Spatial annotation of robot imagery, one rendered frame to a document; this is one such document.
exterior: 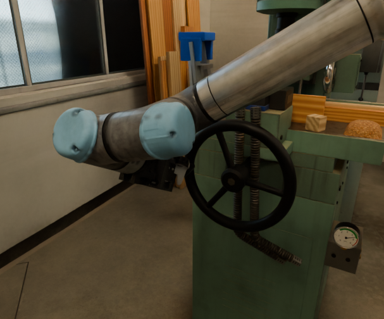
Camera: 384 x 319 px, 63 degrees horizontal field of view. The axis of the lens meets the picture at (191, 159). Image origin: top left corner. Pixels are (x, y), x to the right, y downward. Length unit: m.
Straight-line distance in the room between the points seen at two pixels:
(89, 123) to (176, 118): 0.12
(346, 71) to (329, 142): 0.35
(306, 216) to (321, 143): 0.22
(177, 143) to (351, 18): 0.26
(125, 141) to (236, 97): 0.18
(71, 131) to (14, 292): 1.43
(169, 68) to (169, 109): 1.92
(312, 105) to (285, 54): 0.49
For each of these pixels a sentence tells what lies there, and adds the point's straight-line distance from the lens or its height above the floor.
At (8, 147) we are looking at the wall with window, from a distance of 1.80.
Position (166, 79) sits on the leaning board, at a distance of 2.34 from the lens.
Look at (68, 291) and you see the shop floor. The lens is 1.73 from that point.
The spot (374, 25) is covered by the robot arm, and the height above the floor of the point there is 1.14.
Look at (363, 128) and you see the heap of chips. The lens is 0.89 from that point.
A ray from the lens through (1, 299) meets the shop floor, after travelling 1.82.
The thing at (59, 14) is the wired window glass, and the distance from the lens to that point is 2.10.
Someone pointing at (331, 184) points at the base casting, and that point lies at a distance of 0.91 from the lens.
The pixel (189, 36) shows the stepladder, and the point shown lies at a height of 1.14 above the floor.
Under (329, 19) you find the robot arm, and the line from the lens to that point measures 0.47.
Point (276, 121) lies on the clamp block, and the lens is 0.78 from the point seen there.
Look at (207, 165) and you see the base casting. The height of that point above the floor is 0.75.
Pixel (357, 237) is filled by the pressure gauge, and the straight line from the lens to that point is 0.90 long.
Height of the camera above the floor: 1.13
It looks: 21 degrees down
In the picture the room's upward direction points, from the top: straight up
